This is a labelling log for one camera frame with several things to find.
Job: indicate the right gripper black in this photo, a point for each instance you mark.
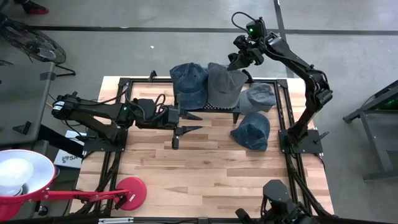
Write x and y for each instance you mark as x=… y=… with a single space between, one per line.
x=248 y=51

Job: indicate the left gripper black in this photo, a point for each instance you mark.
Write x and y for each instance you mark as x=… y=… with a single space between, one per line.
x=175 y=118

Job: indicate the grey baseball cap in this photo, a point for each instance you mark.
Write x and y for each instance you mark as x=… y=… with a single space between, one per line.
x=258 y=98
x=225 y=87

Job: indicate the dark blue denim cap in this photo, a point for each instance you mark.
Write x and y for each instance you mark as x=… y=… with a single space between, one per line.
x=252 y=132
x=188 y=85

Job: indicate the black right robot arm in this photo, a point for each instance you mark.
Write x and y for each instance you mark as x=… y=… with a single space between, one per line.
x=298 y=65

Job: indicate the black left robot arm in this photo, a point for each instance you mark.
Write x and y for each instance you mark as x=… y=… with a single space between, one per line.
x=99 y=112

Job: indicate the black perforated metal rack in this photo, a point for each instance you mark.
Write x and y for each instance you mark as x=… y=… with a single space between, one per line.
x=217 y=110

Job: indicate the red desk lamp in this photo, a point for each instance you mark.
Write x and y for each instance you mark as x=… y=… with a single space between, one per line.
x=130 y=193

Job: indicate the white printed box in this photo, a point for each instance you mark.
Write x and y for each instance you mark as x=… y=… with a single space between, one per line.
x=66 y=160

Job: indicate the black support beam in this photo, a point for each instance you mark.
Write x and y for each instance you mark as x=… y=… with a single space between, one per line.
x=59 y=140

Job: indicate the black device green light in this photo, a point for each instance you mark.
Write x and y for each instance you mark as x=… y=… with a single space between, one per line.
x=390 y=104

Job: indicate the grey side table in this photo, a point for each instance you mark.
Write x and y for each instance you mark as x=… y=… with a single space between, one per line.
x=21 y=99

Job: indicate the black floor fan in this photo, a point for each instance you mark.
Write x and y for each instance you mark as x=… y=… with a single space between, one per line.
x=37 y=46

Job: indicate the white light bulb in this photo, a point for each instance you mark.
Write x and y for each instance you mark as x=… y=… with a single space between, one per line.
x=14 y=174

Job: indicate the person's shoe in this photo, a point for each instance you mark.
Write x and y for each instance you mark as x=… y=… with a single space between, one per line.
x=35 y=9

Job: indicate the black aluminium table frame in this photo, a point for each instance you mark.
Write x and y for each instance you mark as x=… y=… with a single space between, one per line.
x=123 y=81

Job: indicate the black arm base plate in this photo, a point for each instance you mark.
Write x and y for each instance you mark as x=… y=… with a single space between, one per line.
x=311 y=147
x=93 y=144

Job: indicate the silver metal bracket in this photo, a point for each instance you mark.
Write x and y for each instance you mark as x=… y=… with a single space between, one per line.
x=115 y=221

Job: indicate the grey metal desk frame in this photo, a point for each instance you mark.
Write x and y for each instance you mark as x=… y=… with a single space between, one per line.
x=373 y=133

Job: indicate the black table bracket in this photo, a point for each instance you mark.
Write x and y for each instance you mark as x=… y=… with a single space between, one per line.
x=22 y=128

